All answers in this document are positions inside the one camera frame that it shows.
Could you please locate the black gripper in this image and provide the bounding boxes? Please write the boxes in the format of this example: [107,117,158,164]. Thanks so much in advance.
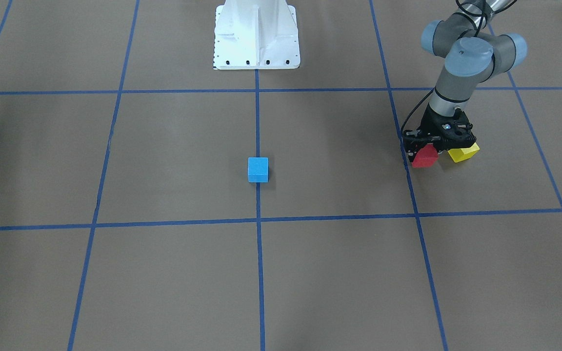
[403,106,477,156]

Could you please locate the red cube block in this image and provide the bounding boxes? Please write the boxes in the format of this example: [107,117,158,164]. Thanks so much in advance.
[411,144,440,168]

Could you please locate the blue cube block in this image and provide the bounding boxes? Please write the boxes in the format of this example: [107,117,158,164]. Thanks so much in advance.
[247,157,269,183]

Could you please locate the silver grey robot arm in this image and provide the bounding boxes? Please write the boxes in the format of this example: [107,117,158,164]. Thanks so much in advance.
[401,0,528,160]

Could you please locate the yellow cube block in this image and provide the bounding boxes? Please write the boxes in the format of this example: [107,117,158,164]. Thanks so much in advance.
[448,143,480,163]

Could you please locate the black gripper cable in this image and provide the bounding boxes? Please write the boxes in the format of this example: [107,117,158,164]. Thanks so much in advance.
[400,0,489,142]

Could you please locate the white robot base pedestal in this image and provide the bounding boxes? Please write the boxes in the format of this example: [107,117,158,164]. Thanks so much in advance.
[213,0,301,70]

